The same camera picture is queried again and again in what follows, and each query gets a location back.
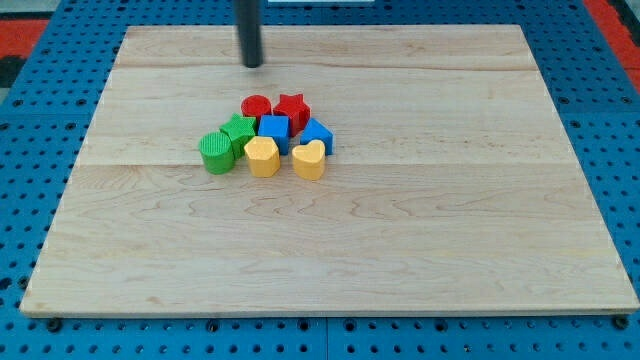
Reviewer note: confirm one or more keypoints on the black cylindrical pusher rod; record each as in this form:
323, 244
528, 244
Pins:
248, 24

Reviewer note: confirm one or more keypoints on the blue cube block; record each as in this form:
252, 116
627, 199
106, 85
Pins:
276, 127

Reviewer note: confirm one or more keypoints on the blue triangle block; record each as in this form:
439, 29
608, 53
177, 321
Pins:
315, 130

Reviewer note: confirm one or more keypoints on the red cylinder block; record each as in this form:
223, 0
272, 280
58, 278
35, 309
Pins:
256, 106

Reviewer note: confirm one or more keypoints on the red star block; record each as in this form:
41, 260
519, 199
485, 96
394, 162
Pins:
295, 109

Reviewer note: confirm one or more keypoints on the green star block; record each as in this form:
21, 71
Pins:
240, 130

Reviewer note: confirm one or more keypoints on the green cylinder block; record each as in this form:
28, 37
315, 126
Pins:
216, 152

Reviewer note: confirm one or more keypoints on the yellow hexagon block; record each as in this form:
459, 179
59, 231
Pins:
262, 156

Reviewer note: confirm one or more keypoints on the yellow heart block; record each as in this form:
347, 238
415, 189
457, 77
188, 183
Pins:
309, 160

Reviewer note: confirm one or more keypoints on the light wooden board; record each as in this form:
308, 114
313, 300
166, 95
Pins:
453, 189

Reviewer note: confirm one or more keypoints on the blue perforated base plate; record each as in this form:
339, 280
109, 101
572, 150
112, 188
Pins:
48, 111

